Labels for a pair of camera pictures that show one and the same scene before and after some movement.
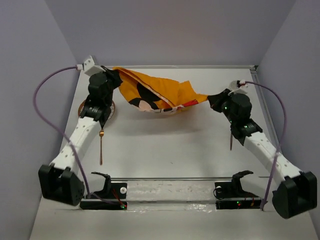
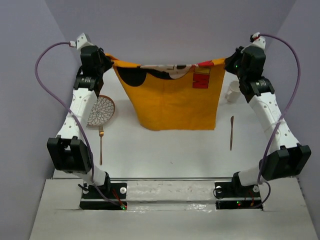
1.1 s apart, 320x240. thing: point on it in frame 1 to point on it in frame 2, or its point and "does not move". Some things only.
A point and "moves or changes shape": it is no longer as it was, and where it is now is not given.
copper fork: [101, 134] does not move
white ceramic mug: [234, 86] does not move
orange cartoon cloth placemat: [155, 95] moves or changes shape
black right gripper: [215, 100] to [230, 61]
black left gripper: [113, 75] to [108, 63]
